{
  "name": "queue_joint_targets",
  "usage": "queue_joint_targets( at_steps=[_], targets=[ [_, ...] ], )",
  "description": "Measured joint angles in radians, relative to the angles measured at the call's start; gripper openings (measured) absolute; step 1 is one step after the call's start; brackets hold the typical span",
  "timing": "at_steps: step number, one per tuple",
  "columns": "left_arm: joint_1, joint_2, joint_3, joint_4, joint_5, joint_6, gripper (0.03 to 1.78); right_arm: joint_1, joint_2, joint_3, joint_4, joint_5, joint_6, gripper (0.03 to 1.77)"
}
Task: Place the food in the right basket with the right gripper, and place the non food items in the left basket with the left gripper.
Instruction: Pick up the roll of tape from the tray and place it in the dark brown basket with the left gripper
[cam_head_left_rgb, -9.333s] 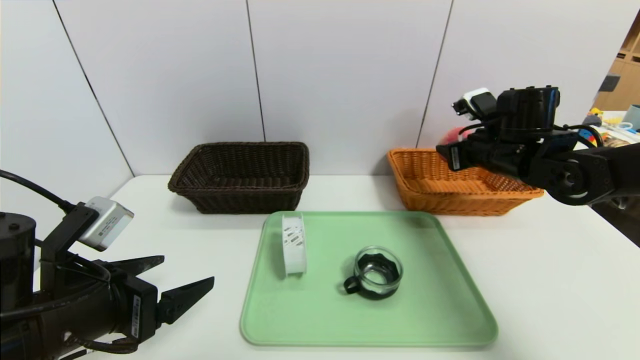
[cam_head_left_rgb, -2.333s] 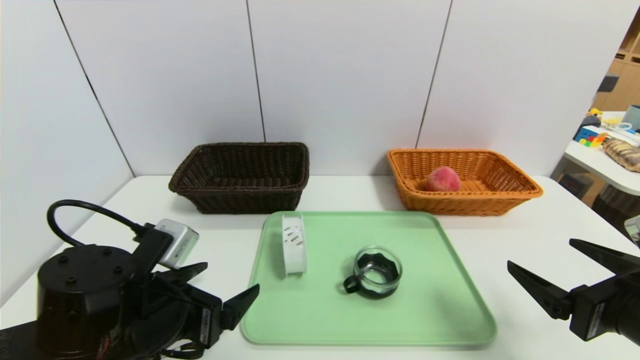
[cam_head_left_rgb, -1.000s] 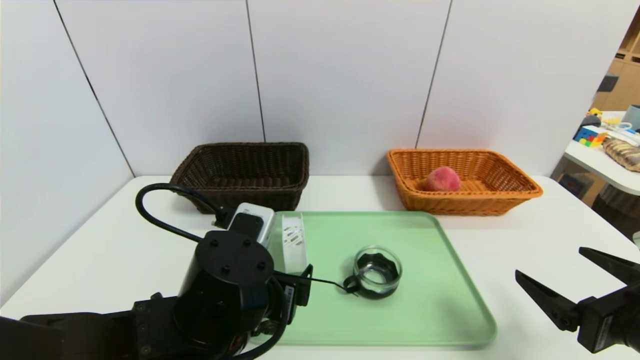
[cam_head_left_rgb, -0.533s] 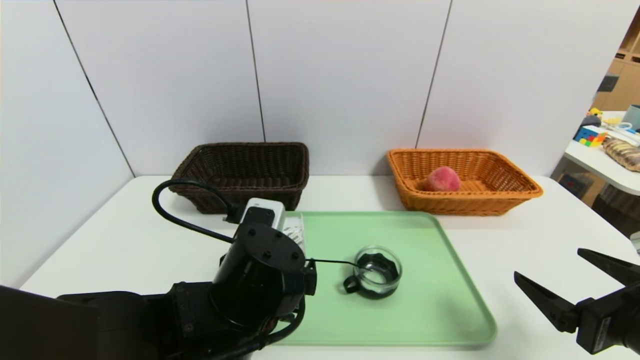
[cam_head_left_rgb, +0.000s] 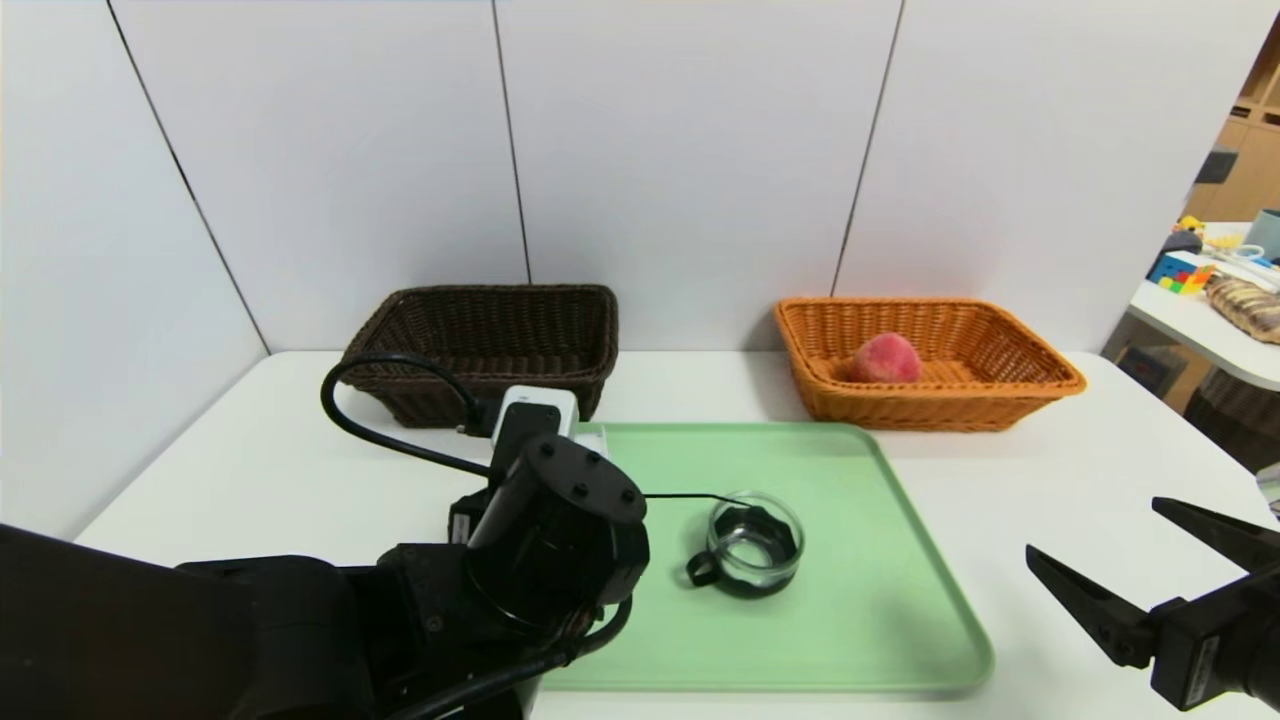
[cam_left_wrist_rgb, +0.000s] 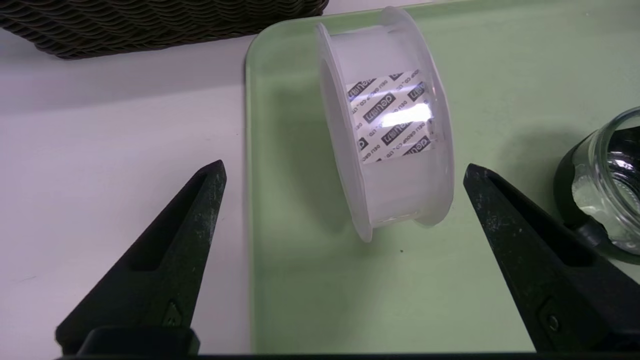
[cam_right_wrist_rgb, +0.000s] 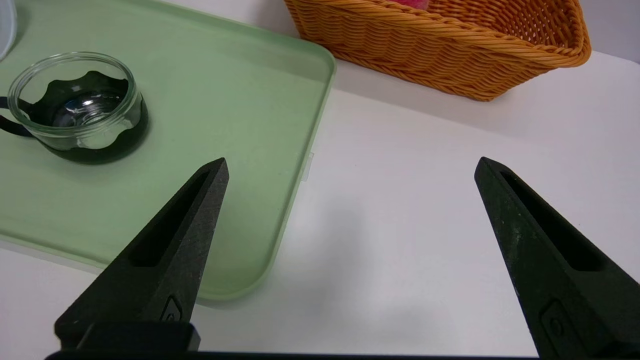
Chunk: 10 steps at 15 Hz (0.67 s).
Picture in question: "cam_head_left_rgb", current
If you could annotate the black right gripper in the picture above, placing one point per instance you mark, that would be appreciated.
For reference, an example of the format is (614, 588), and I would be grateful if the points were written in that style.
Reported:
(1197, 648)

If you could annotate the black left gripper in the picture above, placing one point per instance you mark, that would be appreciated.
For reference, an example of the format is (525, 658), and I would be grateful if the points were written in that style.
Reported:
(468, 515)

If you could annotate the white tape roll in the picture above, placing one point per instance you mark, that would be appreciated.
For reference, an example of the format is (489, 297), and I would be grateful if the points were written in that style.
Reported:
(592, 442)

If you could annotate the red peach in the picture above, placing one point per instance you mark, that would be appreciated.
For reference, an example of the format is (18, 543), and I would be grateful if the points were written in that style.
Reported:
(885, 358)

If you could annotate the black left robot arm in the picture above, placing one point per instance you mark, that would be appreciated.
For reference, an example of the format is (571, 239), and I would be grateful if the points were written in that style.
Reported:
(300, 630)

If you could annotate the dark brown wicker basket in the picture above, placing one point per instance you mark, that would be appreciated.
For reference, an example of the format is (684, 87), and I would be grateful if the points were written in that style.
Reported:
(480, 330)

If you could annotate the orange wicker basket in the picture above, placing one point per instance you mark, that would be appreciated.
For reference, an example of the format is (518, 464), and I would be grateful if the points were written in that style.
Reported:
(920, 405)

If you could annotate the dark woven bin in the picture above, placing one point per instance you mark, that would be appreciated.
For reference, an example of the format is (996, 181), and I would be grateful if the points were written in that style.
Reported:
(1235, 420)

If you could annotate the thin black zip tie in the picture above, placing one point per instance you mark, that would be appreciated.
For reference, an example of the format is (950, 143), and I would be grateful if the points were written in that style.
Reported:
(690, 496)

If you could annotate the white side table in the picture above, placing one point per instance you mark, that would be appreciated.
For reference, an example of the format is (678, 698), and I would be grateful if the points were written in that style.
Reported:
(1200, 330)

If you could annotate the brown striped bread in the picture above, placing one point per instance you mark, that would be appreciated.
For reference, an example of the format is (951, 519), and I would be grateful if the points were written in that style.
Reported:
(1245, 310)

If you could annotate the glass cup with black holder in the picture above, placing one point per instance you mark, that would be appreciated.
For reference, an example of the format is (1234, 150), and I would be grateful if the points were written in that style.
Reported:
(755, 550)

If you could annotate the colourful puzzle cube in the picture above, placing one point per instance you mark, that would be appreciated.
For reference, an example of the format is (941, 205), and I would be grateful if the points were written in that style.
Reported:
(1178, 275)

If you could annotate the light green plastic tray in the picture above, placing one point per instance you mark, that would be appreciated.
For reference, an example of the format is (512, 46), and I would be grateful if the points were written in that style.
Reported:
(850, 630)

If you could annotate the yellow toy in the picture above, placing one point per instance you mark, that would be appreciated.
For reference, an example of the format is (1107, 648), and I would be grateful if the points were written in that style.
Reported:
(1190, 225)

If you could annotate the grey blue cup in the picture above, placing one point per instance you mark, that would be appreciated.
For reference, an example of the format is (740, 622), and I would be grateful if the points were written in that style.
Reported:
(1265, 235)

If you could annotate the wooden shelf unit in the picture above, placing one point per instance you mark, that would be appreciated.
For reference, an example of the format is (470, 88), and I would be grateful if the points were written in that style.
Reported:
(1255, 170)

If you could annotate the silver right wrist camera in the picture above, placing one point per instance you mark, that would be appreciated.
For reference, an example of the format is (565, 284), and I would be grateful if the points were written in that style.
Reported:
(1271, 490)

